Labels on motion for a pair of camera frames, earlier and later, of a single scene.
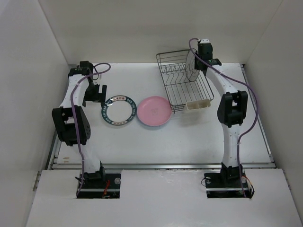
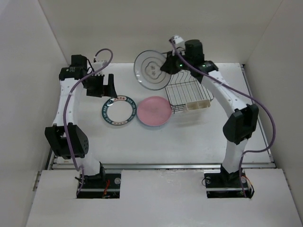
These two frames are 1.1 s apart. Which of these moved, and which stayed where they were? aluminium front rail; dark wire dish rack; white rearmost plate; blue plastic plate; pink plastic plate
Moved: white rearmost plate; blue plastic plate
Stayed: aluminium front rail; pink plastic plate; dark wire dish rack
